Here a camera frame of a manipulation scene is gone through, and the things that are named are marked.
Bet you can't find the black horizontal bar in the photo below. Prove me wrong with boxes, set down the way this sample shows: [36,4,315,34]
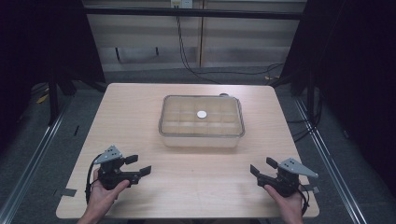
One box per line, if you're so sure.
[83,7,303,21]

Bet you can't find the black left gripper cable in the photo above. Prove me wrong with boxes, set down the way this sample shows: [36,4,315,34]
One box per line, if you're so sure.
[84,153,103,205]

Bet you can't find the metal floor rail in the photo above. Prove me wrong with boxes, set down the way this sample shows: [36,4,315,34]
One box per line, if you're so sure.
[293,96,369,224]
[0,101,72,224]

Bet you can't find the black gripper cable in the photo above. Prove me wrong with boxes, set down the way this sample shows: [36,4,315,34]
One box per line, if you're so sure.
[297,183,311,217]
[84,153,103,205]

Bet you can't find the dark curtain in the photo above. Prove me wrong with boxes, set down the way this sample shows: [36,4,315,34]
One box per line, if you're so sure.
[270,0,396,188]
[0,0,106,150]

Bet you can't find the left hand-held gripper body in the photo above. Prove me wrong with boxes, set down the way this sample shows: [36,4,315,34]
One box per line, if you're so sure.
[93,145,141,191]

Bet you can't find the black stand pole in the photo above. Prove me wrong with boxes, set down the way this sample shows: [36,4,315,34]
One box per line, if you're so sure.
[47,73,61,127]

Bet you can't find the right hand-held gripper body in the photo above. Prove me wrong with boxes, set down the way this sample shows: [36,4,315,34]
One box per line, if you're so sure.
[256,157,319,198]

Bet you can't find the grey tape strip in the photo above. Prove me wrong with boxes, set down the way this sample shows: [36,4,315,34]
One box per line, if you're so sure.
[60,188,78,198]
[300,184,320,194]

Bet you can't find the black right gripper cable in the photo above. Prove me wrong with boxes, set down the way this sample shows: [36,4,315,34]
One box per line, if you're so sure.
[297,183,311,217]

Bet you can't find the long black hanging cable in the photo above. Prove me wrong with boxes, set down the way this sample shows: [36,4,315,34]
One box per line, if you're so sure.
[175,7,286,86]

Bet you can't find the black floor cables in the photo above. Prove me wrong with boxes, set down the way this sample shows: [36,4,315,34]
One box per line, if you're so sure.
[285,99,323,144]

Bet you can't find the person's right hand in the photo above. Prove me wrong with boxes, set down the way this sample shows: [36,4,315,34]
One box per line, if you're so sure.
[263,185,304,218]

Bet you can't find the person's left hand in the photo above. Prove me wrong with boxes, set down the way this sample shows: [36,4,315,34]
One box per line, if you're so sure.
[88,169,131,217]

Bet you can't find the white wall socket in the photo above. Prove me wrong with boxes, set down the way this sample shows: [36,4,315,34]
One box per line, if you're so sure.
[170,0,194,9]

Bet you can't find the yellow tape piece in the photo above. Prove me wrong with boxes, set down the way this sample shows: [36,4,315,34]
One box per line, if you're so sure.
[35,92,50,105]

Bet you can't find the clear plastic box with lid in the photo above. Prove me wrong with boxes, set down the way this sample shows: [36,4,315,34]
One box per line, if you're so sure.
[158,94,247,149]

